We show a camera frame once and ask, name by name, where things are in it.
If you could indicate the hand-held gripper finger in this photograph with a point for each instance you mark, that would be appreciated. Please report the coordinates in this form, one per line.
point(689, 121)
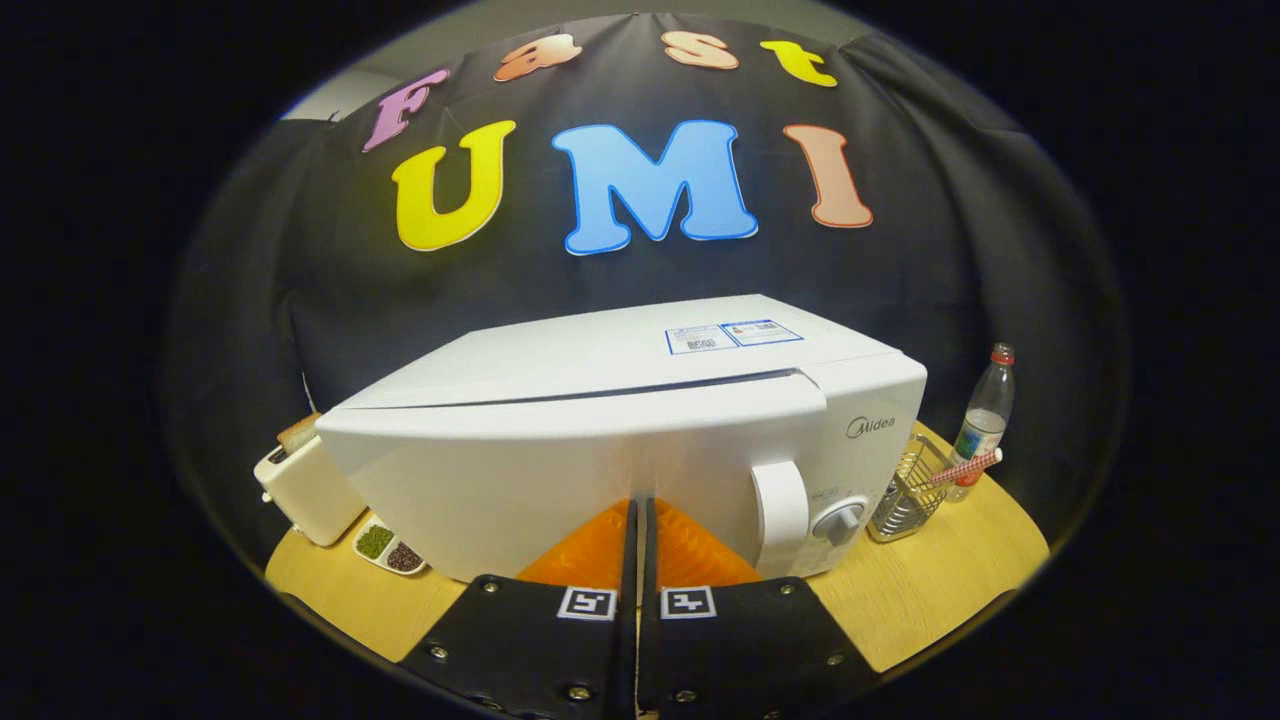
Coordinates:
point(648, 650)
point(627, 650)

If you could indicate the white toaster oven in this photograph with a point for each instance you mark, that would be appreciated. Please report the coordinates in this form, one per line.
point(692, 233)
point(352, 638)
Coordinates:
point(600, 450)

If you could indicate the cream toaster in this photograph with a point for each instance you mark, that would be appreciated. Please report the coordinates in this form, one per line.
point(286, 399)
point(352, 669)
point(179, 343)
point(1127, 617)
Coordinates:
point(310, 490)

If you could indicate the white divided bean tray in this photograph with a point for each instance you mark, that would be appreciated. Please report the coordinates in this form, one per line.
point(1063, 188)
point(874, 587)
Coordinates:
point(385, 545)

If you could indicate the red checked straw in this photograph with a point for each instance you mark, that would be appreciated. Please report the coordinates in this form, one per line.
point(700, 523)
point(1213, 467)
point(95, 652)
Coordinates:
point(965, 467)

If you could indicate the toast slice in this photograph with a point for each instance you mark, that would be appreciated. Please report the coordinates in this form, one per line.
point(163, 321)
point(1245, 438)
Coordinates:
point(298, 435)

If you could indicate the clear plastic water bottle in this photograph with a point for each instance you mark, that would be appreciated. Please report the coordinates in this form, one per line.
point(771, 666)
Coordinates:
point(985, 420)

